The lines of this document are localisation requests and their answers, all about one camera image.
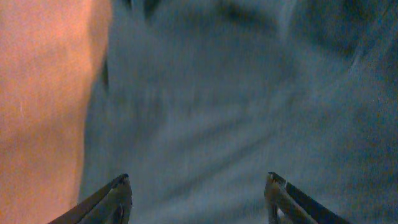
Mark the dark green t-shirt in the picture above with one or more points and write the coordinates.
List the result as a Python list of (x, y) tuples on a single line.
[(202, 99)]

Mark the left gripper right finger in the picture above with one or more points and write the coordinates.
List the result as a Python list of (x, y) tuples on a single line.
[(288, 204)]

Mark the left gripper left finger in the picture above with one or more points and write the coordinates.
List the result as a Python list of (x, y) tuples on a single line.
[(110, 205)]

